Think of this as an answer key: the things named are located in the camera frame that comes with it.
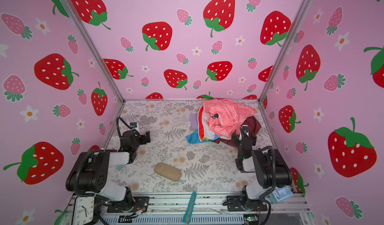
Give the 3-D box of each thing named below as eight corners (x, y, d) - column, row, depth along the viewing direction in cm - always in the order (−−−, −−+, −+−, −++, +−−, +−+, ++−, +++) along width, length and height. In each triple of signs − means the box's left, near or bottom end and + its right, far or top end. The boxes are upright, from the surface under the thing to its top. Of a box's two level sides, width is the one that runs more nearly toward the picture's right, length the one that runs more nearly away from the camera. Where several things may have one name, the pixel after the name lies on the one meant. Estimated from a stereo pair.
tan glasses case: (154, 171, 87) (152, 169, 84) (159, 162, 91) (158, 159, 87) (178, 183, 83) (177, 181, 80) (182, 173, 87) (182, 170, 83)
